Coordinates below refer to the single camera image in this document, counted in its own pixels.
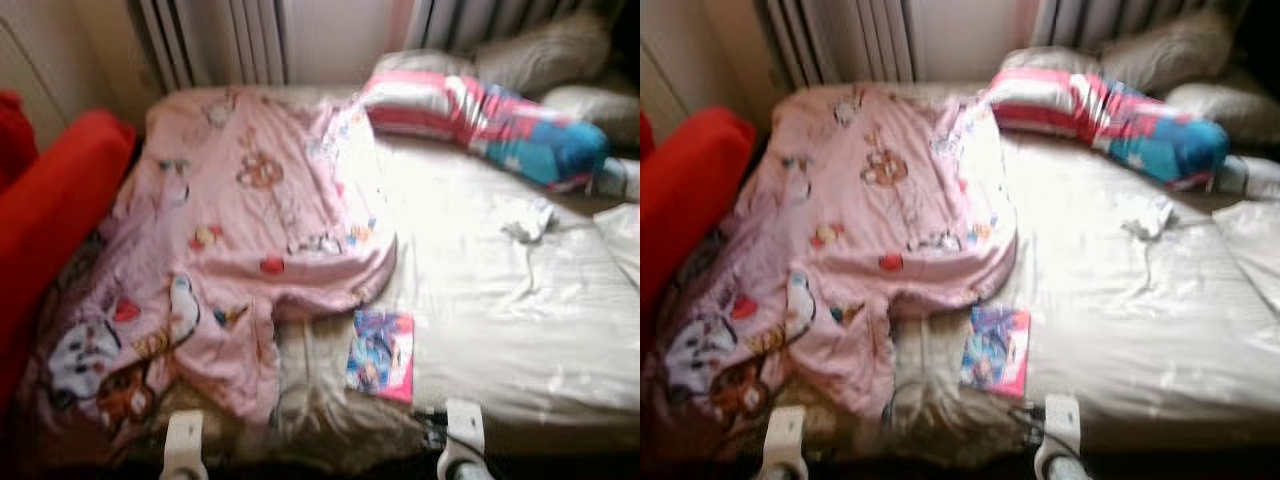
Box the red fabric sofa armrest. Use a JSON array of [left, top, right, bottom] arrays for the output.
[[0, 108, 138, 401], [640, 105, 758, 331]]

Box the white pillow with dark stripe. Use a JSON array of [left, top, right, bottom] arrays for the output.
[[1215, 155, 1280, 201], [595, 155, 641, 201]]

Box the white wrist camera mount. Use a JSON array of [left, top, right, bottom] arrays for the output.
[[165, 410, 206, 471], [1043, 393, 1083, 456], [765, 405, 809, 469], [445, 398, 488, 456]]

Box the red fabric sofa backrest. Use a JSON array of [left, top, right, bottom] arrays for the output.
[[0, 90, 26, 191]]

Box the bed with beige sheet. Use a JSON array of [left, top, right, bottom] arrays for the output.
[[15, 85, 641, 471], [650, 82, 1280, 471]]

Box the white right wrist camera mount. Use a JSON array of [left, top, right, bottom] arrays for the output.
[[1043, 393, 1083, 456], [445, 398, 488, 456]]

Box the pink cartoon print blanket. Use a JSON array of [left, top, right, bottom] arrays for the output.
[[15, 85, 399, 471], [650, 82, 1019, 471]]

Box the white crumpled cloth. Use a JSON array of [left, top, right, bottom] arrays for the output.
[[1120, 195, 1179, 241], [500, 198, 559, 244]]

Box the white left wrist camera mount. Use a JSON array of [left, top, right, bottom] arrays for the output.
[[165, 410, 206, 471], [765, 405, 809, 469]]

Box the grey pleated curtain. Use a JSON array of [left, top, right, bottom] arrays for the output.
[[135, 0, 291, 91], [1030, 0, 1251, 51], [405, 0, 626, 51], [765, 0, 916, 86]]

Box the beige folded duvet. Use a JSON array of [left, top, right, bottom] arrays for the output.
[[1212, 200, 1280, 341], [592, 200, 641, 291]]

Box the colourful children's book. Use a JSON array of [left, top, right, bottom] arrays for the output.
[[345, 308, 416, 404], [960, 305, 1033, 399]]

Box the pink white blue striped pillow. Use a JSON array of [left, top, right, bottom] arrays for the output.
[[360, 68, 611, 191], [985, 66, 1233, 191]]

